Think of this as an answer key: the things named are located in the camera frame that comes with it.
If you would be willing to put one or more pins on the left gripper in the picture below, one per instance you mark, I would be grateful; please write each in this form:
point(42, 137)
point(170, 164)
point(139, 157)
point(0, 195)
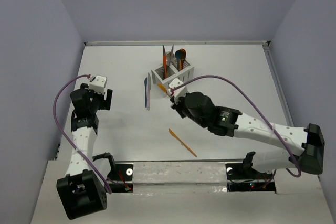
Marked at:
point(104, 104)

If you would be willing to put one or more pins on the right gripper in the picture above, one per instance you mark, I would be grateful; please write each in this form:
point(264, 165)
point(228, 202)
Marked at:
point(177, 105)

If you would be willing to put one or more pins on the yellow plastic knife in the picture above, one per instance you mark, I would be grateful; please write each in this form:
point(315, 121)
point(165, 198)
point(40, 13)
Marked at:
point(182, 143)
point(162, 87)

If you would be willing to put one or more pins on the blue plastic knife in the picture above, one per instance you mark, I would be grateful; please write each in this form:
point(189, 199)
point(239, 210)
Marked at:
point(145, 92)

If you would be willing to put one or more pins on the metal knife teal handle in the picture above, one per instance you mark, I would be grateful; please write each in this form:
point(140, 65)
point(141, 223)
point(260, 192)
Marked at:
point(172, 50)

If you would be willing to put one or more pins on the blue plastic spoon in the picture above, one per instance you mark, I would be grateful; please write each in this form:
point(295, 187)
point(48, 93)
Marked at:
point(178, 55)

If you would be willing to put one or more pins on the orange-red plastic spoon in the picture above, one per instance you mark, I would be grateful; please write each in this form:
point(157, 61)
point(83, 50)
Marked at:
point(183, 56)

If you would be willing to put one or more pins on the metal knife black handle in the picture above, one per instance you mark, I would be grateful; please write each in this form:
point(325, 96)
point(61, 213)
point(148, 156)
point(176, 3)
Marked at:
point(162, 55)

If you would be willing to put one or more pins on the orange-red plastic knife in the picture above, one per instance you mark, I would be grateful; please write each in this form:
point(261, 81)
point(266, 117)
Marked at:
point(164, 64)

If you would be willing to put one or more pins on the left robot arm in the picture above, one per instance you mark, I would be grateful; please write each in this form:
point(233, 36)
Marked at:
point(83, 190)

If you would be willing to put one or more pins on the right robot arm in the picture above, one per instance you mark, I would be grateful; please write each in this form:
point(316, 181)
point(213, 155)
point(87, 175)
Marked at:
point(301, 147)

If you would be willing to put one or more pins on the white two-compartment utensil caddy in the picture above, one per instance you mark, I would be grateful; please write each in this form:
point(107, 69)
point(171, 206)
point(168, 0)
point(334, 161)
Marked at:
point(184, 75)

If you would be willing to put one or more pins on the pink plastic knife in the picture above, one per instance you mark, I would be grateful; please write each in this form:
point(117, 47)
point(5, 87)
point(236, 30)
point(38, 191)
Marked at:
point(148, 89)

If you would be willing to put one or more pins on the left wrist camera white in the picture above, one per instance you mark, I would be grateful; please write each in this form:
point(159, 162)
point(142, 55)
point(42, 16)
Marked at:
point(97, 83)

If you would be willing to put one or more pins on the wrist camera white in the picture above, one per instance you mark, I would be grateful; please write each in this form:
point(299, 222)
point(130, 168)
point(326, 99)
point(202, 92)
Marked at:
point(176, 91)
point(97, 83)

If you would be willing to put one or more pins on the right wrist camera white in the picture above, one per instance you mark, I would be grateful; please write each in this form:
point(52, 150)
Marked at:
point(176, 91)

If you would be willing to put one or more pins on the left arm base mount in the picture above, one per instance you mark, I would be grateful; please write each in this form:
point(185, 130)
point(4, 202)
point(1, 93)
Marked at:
point(120, 180)

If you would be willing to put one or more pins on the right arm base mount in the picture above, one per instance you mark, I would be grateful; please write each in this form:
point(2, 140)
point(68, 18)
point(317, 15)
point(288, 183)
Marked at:
point(240, 180)

